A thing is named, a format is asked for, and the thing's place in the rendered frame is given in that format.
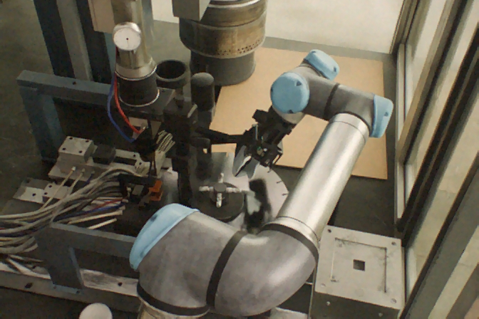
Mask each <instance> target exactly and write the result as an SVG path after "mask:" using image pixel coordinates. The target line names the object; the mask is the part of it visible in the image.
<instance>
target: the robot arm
mask: <svg viewBox="0 0 479 319"><path fill-rule="evenodd" d="M302 60H303V61H302V62H301V63H300V65H299V66H297V67H296V68H294V69H293V70H291V71H287V72H284V73H283V74H281V75H280V76H279V77H278V78H277V79H276V80H275V81H274V82H273V84H272V87H271V88H270V99H271V101H272V105H271V106H270V108H269V111H265V110H259V109H256V110H255V112H254V114H253V116H252V118H253V119H254V120H255V122H257V124H254V125H252V127H251V128H250V129H249V130H244V132H243V134H242V135H241V136H240V137H238V139H237V142H236V147H235V155H234V160H233V166H232V171H233V176H234V177H242V176H245V175H247V177H249V179H251V178H253V176H254V175H255V171H256V168H257V167H258V166H260V165H262V166H263V167H267V166H269V169H270V170H271V168H273V166H274V165H275V164H276V163H277V161H278V160H279V159H280V157H281V156H282V155H283V144H282V139H283V138H284V136H285V135H290V134H291V131H292V129H294V128H295V127H296V126H297V125H298V124H299V122H301V120H302V119H303V118H304V116H305V115H310V116H312V117H317V118H319V119H322V120H325V121H328V123H327V126H326V128H325V130H323V132H322V134H321V137H320V138H319V140H318V142H317V144H316V146H314V149H313V150H312V151H311V154H310V156H309V158H308V160H307V163H305V164H304V166H303V168H302V170H301V172H300V174H299V176H298V177H297V179H296V180H295V183H294V184H293V186H292V188H291V190H290V191H289V194H288V196H287V197H286V198H285V200H284V203H283V205H282V206H281V208H280V210H279V212H278V214H277V215H276V216H275V218H274V221H273V222H269V223H266V224H264V225H263V227H262V229H261V231H260V232H259V234H258V235H255V236H254V235H251V234H248V233H245V232H243V231H241V230H239V229H237V228H235V227H233V226H230V225H228V224H225V223H223V222H221V221H218V220H216V219H215V218H212V217H211V216H207V215H205V214H203V213H200V212H199V211H198V209H194V210H193V209H191V208H188V207H186V206H183V205H180V204H169V205H167V206H164V207H162V208H161V209H160V210H159V211H158V212H157V213H154V214H153V215H152V218H151V219H150V220H149V221H147V222H146V224H145V226H144V227H143V229H142V230H141V232H139V234H138V237H137V238H136V240H135V243H134V245H133V246H132V249H131V252H130V266H131V268H133V270H134V271H137V272H140V277H139V280H138V285H137V286H136V293H137V295H138V297H139V298H140V299H141V301H142V305H141V308H140V311H139V313H138V318H137V319H196V318H199V317H201V316H202V315H204V314H206V313H207V312H208V311H209V309H210V307H212V308H216V310H218V311H220V312H223V313H226V314H228V315H237V317H239V316H244V315H255V314H259V313H263V312H266V311H268V310H271V308H273V307H276V306H278V305H279V304H281V303H283V302H284V301H285V300H286V299H288V298H289V297H291V296H292V295H294V293H295V292H296V291H297V290H298V289H299V288H300V287H302V285H303V284H304V283H305V282H306V280H307V279H308V277H309V275H310V274H311V273H312V272H313V270H314V267H315V265H316V263H317V260H318V258H319V249H318V247H317V244H318V242H319V239H320V237H321V235H322V234H323V232H324V230H325V228H326V225H327V222H328V220H329V218H330V216H331V214H332V213H333V211H334V209H335V206H336V203H337V202H338V200H339V197H340V195H341V194H342V192H343V190H344V187H345V185H346V183H347V181H348V178H349V176H351V173H352V172H353V169H354V166H355V164H356V161H357V159H358V158H359V157H360V155H361V152H362V150H363V148H364V145H365V144H366V141H367V139H368V138H369V137H375V138H380V137H382V135H384V133H385V130H386V128H387V125H388V122H389V119H390V117H391V114H392V111H393V103H392V102H391V101H390V100H388V99H386V98H384V97H381V96H379V95H376V94H375V93H368V92H365V91H362V90H359V89H355V88H354V87H351V86H347V85H344V84H341V83H337V82H335V81H334V79H335V78H336V76H337V74H338V73H339V66H338V65H337V63H336V62H335V61H334V59H333V58H332V57H330V56H328V55H327V54H325V53H324V52H322V51H320V50H318V49H312V51H310V52H309V53H308V55H307V56H306V57H303V59H302ZM278 155H279V157H278V159H276V160H275V161H274V159H275V158H276V157H277V156H278ZM248 156H250V157H251V158H250V159H249V160H247V161H246V162H245V164H244V165H243V162H244V159H245V158H246V157H248ZM273 161H274V164H273ZM242 165H243V166H242ZM241 166H242V167H241Z"/></svg>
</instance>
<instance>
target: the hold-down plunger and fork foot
mask: <svg viewBox="0 0 479 319"><path fill-rule="evenodd" d="M177 176H178V178H177V190H179V192H180V196H181V199H191V198H193V191H192V183H190V181H191V177H190V176H187V175H184V174H180V173H178V174H177Z"/></svg>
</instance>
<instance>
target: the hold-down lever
mask: <svg viewBox="0 0 479 319"><path fill-rule="evenodd" d="M172 140H173V141H174V142H183V144H188V145H193V146H194V147H198V148H203V149H208V148H209V147H210V146H211V141H210V140H209V139H207V138H201V137H195V138H194V139H193V138H188V137H179V136H173V137H172Z"/></svg>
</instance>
